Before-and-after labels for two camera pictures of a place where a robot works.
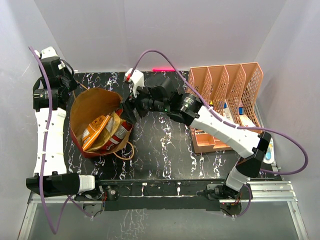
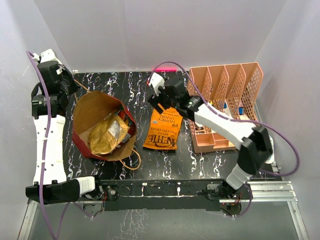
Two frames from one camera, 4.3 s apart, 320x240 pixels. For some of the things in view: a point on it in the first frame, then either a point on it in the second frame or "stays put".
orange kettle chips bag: (90, 134) -> (163, 130)
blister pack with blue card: (269, 156) stays put
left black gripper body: (68, 81) stays put
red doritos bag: (125, 126) -> (131, 129)
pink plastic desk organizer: (231, 91) stays put
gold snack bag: (107, 133) stays put
